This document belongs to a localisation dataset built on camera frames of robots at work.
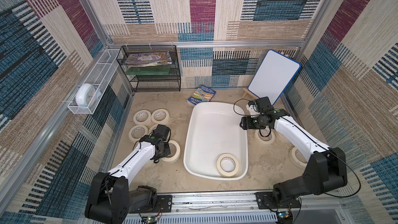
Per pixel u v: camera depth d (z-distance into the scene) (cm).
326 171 42
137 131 97
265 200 73
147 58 85
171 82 119
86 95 62
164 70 102
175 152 83
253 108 77
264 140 91
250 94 108
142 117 105
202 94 115
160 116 105
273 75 92
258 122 72
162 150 63
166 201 74
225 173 79
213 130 102
